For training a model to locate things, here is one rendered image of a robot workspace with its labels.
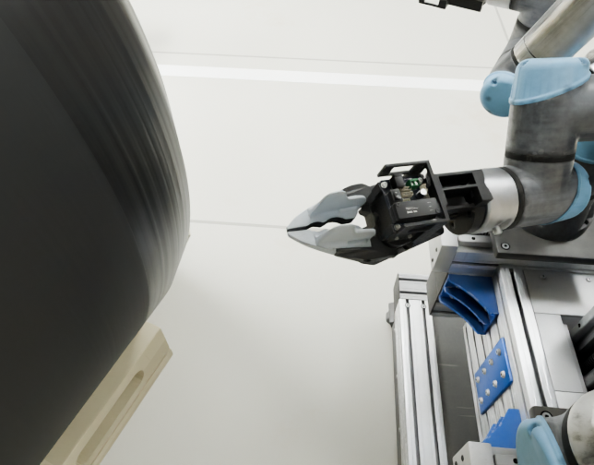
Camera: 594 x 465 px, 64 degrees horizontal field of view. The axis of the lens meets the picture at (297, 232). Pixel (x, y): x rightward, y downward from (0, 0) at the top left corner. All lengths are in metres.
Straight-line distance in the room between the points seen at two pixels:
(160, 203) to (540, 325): 0.80
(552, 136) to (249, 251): 1.33
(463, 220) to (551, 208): 0.10
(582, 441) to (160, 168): 0.42
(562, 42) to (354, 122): 1.58
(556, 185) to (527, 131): 0.07
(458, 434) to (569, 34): 0.90
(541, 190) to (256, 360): 1.12
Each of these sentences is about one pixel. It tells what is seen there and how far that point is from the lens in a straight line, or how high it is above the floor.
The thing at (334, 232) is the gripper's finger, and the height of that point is 1.03.
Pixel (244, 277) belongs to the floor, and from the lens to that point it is 1.69.
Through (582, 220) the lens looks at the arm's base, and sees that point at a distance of 0.98.
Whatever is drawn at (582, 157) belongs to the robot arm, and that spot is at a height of 0.90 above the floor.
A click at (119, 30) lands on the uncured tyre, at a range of 0.27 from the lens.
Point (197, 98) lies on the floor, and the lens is 2.50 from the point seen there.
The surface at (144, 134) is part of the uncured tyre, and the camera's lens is 0.27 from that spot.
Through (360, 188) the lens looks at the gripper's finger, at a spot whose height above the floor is 1.01.
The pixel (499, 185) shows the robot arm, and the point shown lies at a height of 1.03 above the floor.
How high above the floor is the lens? 1.40
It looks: 51 degrees down
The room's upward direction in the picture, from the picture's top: straight up
